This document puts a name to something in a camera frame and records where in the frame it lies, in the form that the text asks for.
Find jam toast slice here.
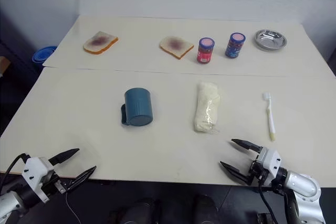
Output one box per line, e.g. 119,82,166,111
159,36,195,60
82,31,119,56

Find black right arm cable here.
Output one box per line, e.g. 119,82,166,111
258,179,279,224

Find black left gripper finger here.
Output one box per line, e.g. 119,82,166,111
66,165,97,192
48,148,80,166

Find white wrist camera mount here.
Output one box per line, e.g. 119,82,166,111
255,146,282,183
20,156,55,204

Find blue stacked plastic bowls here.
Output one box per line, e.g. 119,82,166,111
33,46,58,63

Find white toothbrush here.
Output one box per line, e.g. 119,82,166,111
262,92,277,141

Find blue label jam jar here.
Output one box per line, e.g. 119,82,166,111
225,33,246,59

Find thin white wire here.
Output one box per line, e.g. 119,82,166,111
65,191,82,224

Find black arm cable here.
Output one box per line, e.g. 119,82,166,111
0,153,29,190
258,179,279,224

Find silver metal bowl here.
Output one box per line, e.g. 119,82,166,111
253,29,288,52

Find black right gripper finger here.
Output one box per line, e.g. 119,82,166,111
230,138,263,154
219,161,254,185

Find red label jam jar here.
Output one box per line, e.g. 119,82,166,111
196,37,216,65

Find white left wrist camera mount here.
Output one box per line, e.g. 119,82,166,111
20,156,55,204

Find white plastic bag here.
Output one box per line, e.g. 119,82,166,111
193,81,221,133

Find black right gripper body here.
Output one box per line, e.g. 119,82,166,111
247,152,275,186

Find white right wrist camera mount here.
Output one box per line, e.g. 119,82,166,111
255,146,282,183

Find blue plastic mug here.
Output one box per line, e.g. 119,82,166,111
120,88,154,127

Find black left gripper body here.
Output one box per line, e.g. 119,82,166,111
39,169,68,200

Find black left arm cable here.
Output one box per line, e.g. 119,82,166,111
0,153,29,190

